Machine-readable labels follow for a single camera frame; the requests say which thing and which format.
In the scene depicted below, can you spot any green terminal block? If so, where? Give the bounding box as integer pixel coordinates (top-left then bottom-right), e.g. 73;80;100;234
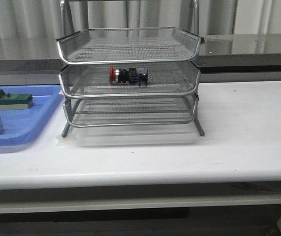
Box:
0;89;33;110

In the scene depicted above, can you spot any grey metal rack frame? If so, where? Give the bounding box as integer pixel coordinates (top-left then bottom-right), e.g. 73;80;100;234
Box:
60;0;205;136

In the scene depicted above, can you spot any red emergency stop button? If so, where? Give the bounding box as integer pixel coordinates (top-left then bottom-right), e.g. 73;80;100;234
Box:
109;66;148;86

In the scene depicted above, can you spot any silver mesh tray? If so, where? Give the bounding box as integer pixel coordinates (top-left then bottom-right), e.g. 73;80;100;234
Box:
57;27;202;65
62;95;198;128
59;61;201;98

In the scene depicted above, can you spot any blue plastic tray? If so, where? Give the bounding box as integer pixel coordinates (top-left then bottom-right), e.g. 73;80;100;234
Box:
0;85;63;147

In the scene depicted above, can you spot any grey stone counter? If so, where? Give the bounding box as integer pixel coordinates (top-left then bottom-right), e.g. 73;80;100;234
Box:
0;34;281;73

